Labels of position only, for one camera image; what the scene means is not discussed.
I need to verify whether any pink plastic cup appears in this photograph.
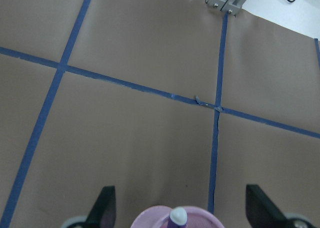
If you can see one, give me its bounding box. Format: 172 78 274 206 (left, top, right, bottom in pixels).
131 206 224 228

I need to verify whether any purple marker pen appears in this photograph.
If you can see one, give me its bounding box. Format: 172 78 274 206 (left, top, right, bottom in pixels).
167 207 188 228

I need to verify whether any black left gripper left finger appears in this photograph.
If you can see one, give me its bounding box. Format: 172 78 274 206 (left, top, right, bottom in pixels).
61 186 116 228

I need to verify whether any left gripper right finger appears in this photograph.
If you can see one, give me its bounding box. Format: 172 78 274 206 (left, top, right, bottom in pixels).
244 184 318 228

